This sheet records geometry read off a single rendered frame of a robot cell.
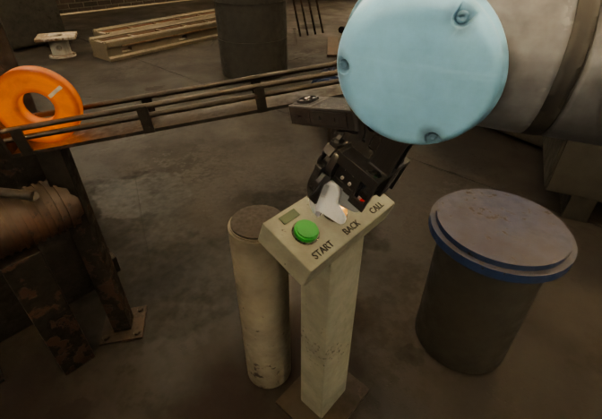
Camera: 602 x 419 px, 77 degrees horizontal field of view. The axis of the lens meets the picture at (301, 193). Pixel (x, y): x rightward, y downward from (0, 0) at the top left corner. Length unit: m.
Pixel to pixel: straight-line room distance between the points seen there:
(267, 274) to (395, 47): 0.63
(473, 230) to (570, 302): 0.67
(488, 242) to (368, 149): 0.56
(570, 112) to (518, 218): 0.82
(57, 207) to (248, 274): 0.46
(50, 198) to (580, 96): 0.94
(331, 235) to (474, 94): 0.44
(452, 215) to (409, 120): 0.77
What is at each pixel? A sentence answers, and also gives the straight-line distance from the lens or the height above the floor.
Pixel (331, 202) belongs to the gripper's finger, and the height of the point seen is 0.70.
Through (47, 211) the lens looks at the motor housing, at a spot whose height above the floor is 0.50.
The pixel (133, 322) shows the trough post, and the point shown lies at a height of 0.01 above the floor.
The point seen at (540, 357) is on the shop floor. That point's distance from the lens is 1.36.
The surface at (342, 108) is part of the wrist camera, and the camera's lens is 0.44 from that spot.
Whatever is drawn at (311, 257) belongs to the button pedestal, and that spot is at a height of 0.59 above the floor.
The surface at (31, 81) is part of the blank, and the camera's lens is 0.92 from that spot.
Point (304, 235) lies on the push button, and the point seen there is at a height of 0.61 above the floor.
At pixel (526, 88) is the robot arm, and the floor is 0.92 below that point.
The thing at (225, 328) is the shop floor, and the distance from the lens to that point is 1.25.
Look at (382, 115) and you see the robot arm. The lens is 0.23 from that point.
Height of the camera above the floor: 0.99
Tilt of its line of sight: 34 degrees down
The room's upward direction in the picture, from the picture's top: straight up
